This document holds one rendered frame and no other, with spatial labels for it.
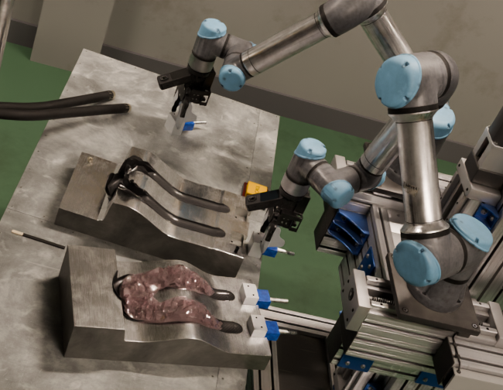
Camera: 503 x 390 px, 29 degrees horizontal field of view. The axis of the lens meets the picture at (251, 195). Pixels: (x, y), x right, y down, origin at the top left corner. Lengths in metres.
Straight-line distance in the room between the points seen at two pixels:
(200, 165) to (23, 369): 0.99
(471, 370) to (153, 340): 0.81
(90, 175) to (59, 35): 1.95
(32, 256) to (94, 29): 2.19
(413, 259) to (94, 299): 0.74
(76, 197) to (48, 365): 0.53
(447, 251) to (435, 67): 0.42
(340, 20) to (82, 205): 0.84
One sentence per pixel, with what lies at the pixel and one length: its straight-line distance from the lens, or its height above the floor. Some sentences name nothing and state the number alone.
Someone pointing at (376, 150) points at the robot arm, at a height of 1.26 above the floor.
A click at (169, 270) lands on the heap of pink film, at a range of 2.40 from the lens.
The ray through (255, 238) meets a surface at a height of 0.85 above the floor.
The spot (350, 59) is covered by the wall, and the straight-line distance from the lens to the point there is 4.77.
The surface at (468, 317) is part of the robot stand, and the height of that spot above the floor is 1.04.
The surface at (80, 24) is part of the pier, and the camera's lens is 4.53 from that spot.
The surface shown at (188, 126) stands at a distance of 3.06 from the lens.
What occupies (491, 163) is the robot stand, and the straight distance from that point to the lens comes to 2.56.
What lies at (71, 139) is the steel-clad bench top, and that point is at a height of 0.80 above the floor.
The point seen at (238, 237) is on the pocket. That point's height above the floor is 0.87.
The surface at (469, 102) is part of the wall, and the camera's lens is 5.02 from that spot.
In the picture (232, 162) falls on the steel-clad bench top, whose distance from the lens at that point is 3.03.
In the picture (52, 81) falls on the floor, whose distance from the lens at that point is 4.56.
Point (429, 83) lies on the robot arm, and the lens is 2.23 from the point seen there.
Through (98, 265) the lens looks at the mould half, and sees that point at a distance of 2.37.
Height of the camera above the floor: 2.52
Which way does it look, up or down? 36 degrees down
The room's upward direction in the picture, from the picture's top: 24 degrees clockwise
